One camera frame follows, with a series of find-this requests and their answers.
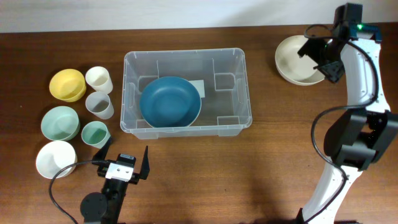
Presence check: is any mint green cup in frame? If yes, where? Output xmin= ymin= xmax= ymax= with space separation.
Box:
xmin=81 ymin=121 xmax=111 ymax=149

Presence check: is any beige bowl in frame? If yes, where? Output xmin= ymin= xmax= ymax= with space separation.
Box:
xmin=275 ymin=35 xmax=325 ymax=86
xmin=144 ymin=106 xmax=200 ymax=128

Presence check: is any mint green bowl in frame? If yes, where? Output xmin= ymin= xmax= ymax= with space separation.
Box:
xmin=40 ymin=106 xmax=80 ymax=141

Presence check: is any dark blue bowl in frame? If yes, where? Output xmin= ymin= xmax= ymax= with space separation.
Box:
xmin=139 ymin=77 xmax=202 ymax=119

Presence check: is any clear plastic storage bin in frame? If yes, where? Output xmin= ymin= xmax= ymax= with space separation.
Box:
xmin=120 ymin=48 xmax=252 ymax=139

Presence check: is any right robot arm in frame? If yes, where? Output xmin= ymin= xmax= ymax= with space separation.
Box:
xmin=294 ymin=2 xmax=397 ymax=223

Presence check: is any translucent grey cup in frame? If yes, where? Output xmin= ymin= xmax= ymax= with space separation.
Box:
xmin=85 ymin=91 xmax=114 ymax=119

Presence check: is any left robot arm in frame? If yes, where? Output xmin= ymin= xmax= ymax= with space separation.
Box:
xmin=80 ymin=139 xmax=150 ymax=223

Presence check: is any yellow bowl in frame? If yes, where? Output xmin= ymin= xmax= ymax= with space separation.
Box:
xmin=49 ymin=68 xmax=86 ymax=103

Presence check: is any white bowl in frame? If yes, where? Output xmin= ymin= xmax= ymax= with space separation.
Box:
xmin=35 ymin=141 xmax=77 ymax=179

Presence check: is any white label in bin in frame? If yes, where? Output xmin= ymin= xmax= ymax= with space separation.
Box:
xmin=190 ymin=80 xmax=205 ymax=98

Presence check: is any cream cup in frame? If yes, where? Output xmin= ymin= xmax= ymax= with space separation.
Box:
xmin=85 ymin=66 xmax=113 ymax=94

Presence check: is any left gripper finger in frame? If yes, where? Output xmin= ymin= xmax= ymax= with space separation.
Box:
xmin=92 ymin=137 xmax=113 ymax=164
xmin=139 ymin=146 xmax=150 ymax=180

